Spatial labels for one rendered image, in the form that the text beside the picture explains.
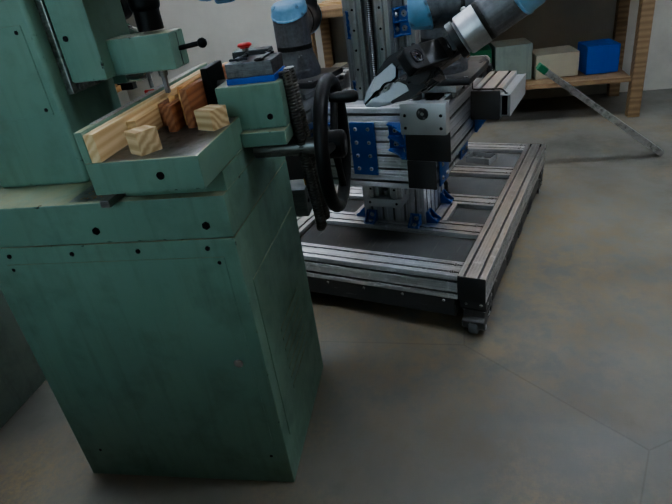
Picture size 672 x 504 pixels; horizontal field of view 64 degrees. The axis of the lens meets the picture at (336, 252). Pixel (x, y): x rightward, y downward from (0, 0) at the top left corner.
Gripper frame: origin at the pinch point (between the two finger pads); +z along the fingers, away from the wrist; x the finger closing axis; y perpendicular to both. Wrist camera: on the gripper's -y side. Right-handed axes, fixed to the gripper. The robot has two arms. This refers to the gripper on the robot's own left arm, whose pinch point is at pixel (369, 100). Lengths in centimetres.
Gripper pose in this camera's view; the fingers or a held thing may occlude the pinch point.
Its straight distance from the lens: 110.3
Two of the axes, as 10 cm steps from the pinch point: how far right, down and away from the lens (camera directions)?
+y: 3.9, -1.5, 9.1
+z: -7.8, 4.7, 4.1
